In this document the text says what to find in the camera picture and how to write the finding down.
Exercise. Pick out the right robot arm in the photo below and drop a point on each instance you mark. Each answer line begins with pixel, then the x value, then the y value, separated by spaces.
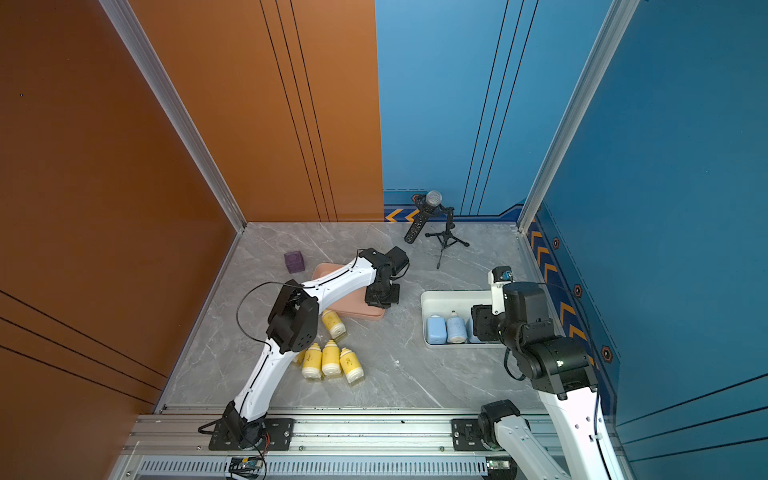
pixel 559 370

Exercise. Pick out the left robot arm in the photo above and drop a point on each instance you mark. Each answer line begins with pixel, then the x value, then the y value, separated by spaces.
pixel 292 326

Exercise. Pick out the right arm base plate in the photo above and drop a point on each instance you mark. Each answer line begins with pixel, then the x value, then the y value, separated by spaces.
pixel 467 436

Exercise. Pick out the purple cube sharpener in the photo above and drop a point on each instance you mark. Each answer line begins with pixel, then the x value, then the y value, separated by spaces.
pixel 294 262

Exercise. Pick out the green circuit board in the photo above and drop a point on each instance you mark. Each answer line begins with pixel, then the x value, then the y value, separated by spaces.
pixel 251 467

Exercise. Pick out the white plastic tray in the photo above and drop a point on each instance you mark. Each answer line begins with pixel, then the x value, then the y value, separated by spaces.
pixel 442 303

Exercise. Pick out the blue sharpener with red cap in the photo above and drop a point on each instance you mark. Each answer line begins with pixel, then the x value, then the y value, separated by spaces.
pixel 456 330

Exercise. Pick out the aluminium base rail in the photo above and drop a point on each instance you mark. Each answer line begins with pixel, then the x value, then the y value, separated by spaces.
pixel 329 443

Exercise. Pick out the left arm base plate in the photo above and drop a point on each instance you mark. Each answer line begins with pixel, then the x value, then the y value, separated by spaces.
pixel 265 435

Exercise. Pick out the black microphone on tripod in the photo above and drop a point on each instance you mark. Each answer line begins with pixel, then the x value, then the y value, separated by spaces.
pixel 429 206

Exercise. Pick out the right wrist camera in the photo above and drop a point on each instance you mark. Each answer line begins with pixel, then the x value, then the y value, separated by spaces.
pixel 499 277

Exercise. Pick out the pink plastic tray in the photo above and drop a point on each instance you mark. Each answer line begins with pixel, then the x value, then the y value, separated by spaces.
pixel 352 305

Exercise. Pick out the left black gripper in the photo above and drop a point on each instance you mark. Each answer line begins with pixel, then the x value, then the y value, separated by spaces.
pixel 377 303

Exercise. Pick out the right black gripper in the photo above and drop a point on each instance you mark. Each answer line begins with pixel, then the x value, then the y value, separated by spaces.
pixel 481 314

